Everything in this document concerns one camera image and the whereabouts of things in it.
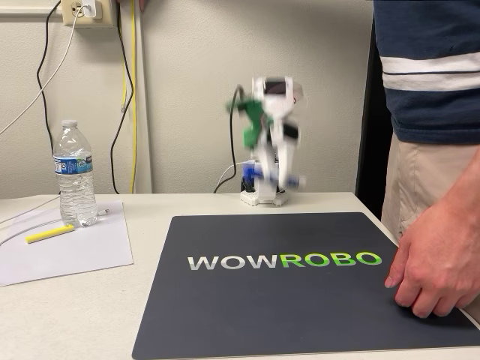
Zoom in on green camera mount with board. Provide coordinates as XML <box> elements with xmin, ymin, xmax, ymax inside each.
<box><xmin>224</xmin><ymin>95</ymin><xmax>266</xmax><ymax>151</ymax></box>

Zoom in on white charger plug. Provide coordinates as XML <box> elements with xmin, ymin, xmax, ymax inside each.
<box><xmin>81</xmin><ymin>0</ymin><xmax>103</xmax><ymax>20</ymax></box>

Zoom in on black camera cable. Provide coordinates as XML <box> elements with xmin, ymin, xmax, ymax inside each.
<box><xmin>213</xmin><ymin>85</ymin><xmax>245</xmax><ymax>194</ymax></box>

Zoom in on white robot power cable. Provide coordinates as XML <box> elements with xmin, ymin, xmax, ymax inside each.
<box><xmin>215</xmin><ymin>163</ymin><xmax>248</xmax><ymax>193</ymax></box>

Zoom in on blue whiteboard marker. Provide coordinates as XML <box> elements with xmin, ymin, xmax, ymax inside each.
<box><xmin>241</xmin><ymin>160</ymin><xmax>308</xmax><ymax>189</ymax></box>

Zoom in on white wall cable raceway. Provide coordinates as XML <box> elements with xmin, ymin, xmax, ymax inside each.
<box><xmin>0</xmin><ymin>4</ymin><xmax>64</xmax><ymax>16</ymax></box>

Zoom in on beige wall outlet box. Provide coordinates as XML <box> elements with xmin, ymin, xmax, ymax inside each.
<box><xmin>60</xmin><ymin>0</ymin><xmax>118</xmax><ymax>29</ymax></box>

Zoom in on yellow cable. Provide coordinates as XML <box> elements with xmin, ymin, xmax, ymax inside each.
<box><xmin>119</xmin><ymin>0</ymin><xmax>138</xmax><ymax>194</ymax></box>

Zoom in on clear plastic water bottle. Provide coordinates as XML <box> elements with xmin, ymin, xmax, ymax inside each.
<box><xmin>52</xmin><ymin>119</ymin><xmax>99</xmax><ymax>229</ymax></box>

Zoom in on white paper sheet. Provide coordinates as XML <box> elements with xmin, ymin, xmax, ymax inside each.
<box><xmin>0</xmin><ymin>200</ymin><xmax>134</xmax><ymax>288</ymax></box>

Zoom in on black upright panel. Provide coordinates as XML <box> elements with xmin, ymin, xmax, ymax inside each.
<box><xmin>355</xmin><ymin>22</ymin><xmax>393</xmax><ymax>222</ymax></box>

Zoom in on dark mat with WOWROBO print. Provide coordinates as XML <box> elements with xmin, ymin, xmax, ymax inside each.
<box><xmin>130</xmin><ymin>211</ymin><xmax>480</xmax><ymax>360</ymax></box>

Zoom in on person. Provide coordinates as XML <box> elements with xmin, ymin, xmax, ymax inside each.
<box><xmin>373</xmin><ymin>0</ymin><xmax>480</xmax><ymax>326</ymax></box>

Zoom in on black wall cable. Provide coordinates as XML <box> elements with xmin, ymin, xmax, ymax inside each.
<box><xmin>36</xmin><ymin>0</ymin><xmax>63</xmax><ymax>151</ymax></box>
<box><xmin>110</xmin><ymin>0</ymin><xmax>135</xmax><ymax>195</ymax></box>

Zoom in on white cable with connector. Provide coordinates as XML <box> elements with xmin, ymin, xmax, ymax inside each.
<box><xmin>0</xmin><ymin>208</ymin><xmax>113</xmax><ymax>247</ymax></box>

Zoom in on person's left hand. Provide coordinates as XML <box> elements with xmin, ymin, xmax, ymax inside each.
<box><xmin>384</xmin><ymin>193</ymin><xmax>480</xmax><ymax>319</ymax></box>

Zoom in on white charger cable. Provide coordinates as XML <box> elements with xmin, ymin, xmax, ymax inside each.
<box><xmin>0</xmin><ymin>3</ymin><xmax>91</xmax><ymax>136</ymax></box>

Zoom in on yellow plastic bar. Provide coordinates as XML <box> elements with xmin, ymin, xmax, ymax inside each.
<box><xmin>25</xmin><ymin>223</ymin><xmax>75</xmax><ymax>245</ymax></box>

